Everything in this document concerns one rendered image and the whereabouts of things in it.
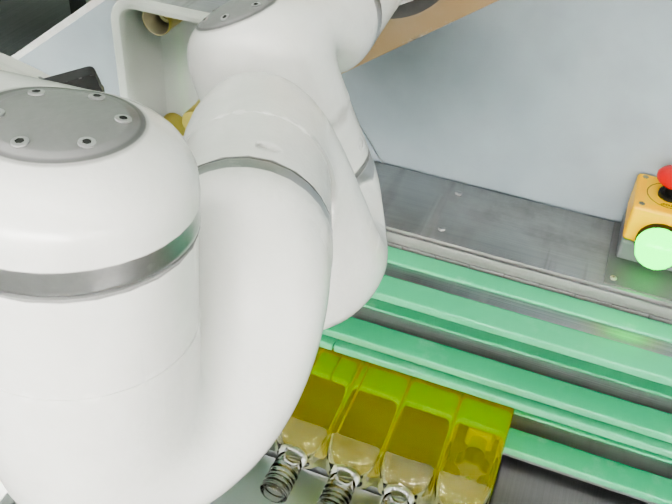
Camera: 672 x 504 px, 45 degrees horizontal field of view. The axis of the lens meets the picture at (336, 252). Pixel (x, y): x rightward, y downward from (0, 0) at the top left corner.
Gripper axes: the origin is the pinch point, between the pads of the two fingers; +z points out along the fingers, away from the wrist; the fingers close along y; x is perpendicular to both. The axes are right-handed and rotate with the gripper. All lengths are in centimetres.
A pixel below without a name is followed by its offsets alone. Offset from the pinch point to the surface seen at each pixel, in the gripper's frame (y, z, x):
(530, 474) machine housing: 7, 60, -26
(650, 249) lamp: 35, 39, -17
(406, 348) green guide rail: 9.0, 32.8, -16.0
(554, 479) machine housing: 10, 61, -28
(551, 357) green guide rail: 21, 42, -21
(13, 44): -52, 34, 93
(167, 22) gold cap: 4.7, 10.2, 24.6
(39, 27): -49, 39, 100
